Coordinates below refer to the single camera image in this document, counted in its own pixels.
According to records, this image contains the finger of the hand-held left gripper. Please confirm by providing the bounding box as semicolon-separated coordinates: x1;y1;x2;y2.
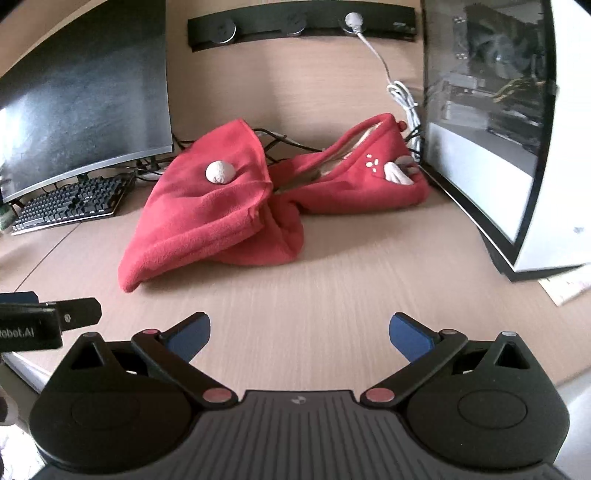
44;298;103;332
0;291;40;306

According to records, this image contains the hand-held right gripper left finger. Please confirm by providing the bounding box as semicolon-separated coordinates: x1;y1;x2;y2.
60;312;236;409

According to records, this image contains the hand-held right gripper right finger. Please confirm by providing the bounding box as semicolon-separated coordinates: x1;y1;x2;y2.
361;312;542;409

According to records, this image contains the red fleece garment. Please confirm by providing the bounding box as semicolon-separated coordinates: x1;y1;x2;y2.
117;113;433;294

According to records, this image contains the black keyboard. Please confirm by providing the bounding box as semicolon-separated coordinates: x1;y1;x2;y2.
10;173;137;236

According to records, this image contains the white paper sheet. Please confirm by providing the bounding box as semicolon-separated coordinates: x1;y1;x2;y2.
538;265;591;306

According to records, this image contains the curved black monitor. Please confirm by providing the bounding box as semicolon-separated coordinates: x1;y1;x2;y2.
0;0;175;206

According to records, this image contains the white glass-sided computer case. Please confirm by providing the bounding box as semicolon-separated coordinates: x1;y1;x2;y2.
420;0;591;284

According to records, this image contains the black desk socket bar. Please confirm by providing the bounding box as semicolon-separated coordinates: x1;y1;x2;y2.
187;6;417;53

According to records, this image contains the white power cable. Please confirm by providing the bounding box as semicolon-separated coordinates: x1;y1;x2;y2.
344;11;422;163

